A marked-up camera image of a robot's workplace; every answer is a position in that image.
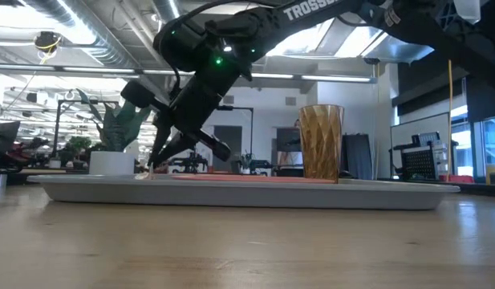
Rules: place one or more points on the small green potted plant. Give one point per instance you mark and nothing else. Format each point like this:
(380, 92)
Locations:
(78, 143)

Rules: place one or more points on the black metal frame stand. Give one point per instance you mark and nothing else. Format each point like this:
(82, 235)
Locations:
(59, 128)

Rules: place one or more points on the background desk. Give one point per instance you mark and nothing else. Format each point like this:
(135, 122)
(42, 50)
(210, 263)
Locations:
(26, 172)

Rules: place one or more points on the dark grey machine cabinet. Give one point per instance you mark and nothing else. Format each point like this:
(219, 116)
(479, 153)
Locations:
(288, 140)

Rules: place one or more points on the grey door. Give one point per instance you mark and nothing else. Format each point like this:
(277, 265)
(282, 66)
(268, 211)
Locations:
(229, 140)

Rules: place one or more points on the black folding screen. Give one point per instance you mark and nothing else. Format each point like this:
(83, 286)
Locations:
(357, 154)

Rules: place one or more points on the black background rig frame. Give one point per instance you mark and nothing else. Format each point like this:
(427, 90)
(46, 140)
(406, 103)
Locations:
(237, 108)

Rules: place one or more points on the white round plant pot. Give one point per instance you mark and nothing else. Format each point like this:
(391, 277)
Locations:
(111, 162)

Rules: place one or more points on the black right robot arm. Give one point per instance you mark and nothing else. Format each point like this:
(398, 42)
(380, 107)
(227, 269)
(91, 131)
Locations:
(311, 10)

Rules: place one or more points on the black pegboard cart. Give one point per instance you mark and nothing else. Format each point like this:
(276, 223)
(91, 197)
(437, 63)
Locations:
(421, 160)

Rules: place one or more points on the black background robot arm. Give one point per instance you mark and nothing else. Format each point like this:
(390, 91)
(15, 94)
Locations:
(191, 162)
(257, 164)

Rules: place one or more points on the framed whiteboard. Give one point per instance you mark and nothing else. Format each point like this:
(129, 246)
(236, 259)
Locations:
(419, 124)

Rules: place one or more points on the grey rectangular tray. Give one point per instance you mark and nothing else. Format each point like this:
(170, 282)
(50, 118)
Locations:
(215, 196)

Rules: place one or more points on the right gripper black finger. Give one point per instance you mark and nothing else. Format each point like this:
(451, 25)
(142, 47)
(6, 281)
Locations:
(175, 148)
(161, 140)

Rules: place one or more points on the long ceiling light strip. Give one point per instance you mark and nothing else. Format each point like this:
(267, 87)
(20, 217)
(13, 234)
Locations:
(311, 76)

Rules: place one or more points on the dark computer monitor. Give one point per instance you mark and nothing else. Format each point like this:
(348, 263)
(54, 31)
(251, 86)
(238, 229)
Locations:
(4, 134)

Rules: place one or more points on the amber faceted plastic cup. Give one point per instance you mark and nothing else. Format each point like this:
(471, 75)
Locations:
(321, 140)

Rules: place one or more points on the red bin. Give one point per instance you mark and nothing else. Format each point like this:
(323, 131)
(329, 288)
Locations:
(457, 178)

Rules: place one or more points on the green snake plant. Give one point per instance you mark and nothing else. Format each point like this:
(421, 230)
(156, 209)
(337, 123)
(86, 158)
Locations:
(118, 128)

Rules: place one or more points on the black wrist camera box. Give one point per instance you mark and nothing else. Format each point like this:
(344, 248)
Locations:
(136, 94)

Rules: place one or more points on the silver ceiling air duct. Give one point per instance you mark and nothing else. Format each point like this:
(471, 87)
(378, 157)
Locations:
(90, 36)

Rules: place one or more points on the orange plate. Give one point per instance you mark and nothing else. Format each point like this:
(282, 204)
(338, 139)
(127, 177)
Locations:
(239, 178)

